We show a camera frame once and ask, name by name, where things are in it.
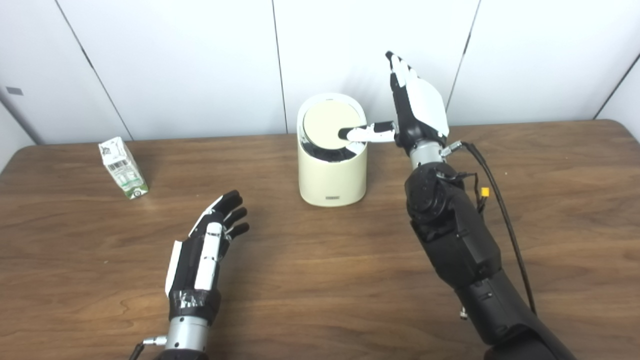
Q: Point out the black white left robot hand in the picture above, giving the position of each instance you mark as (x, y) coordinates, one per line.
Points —
(186, 265)

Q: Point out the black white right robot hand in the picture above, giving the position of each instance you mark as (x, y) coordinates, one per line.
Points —
(425, 105)

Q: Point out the cream round bin lid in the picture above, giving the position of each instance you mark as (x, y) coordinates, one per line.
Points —
(322, 122)

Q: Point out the white green milk carton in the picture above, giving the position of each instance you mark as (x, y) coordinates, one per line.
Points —
(122, 170)

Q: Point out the cream-colored round bin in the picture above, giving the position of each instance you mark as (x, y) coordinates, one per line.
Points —
(332, 177)

